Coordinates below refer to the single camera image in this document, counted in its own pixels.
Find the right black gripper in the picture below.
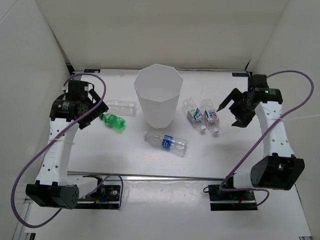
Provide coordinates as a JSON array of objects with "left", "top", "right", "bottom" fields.
[{"left": 217, "top": 88, "right": 256, "bottom": 129}]

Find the clear bottle orange blue label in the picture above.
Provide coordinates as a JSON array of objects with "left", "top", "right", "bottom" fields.
[{"left": 200, "top": 99, "right": 220, "bottom": 137}]

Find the clear bottle green blue label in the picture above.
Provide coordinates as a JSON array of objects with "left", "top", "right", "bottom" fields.
[{"left": 181, "top": 98, "right": 207, "bottom": 134}]

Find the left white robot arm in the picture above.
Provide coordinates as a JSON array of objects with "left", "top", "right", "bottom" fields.
[{"left": 25, "top": 80, "right": 108, "bottom": 209}]

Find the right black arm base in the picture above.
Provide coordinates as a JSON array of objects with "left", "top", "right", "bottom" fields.
[{"left": 203, "top": 184, "right": 258, "bottom": 212}]

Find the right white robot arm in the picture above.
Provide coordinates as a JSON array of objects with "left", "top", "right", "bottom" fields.
[{"left": 218, "top": 74, "right": 305, "bottom": 200}]

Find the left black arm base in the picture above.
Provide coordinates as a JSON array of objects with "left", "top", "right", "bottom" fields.
[{"left": 75, "top": 173, "right": 124, "bottom": 210}]

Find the white octagonal plastic bin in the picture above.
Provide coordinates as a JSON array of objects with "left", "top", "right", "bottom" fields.
[{"left": 134, "top": 64, "right": 184, "bottom": 129}]

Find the crushed green plastic bottle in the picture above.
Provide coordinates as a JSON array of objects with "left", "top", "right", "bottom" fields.
[{"left": 99, "top": 113, "right": 126, "bottom": 130}]

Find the clear flattened plastic bottle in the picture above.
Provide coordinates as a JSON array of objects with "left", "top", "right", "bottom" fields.
[{"left": 104, "top": 100, "right": 137, "bottom": 117}]

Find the aluminium frame rail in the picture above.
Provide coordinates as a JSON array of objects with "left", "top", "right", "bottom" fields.
[{"left": 67, "top": 171, "right": 224, "bottom": 182}]

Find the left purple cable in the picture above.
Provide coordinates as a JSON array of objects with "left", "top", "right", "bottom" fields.
[{"left": 11, "top": 73, "right": 123, "bottom": 228}]

